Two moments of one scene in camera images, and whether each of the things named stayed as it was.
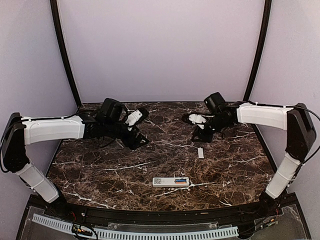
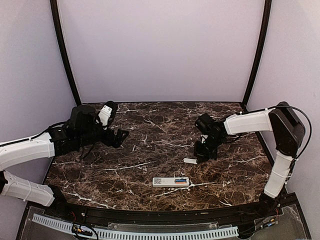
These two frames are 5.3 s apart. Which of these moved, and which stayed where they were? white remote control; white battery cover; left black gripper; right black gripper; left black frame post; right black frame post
Moved: left black gripper; white battery cover; right black gripper
Stayed: right black frame post; white remote control; left black frame post
